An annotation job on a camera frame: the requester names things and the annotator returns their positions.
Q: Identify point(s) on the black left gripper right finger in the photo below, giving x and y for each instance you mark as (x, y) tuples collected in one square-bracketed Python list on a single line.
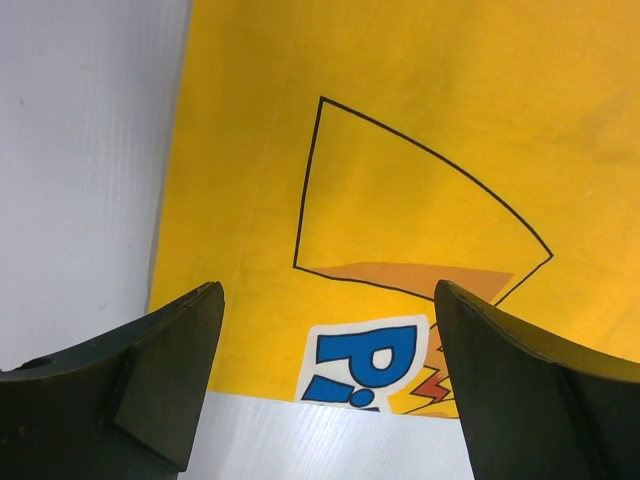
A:
[(534, 405)]

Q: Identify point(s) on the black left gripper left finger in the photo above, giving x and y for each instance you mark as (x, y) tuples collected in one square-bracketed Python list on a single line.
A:
[(123, 405)]

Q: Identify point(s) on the yellow cartoon placemat cloth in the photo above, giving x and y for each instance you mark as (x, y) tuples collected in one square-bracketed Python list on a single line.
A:
[(332, 161)]

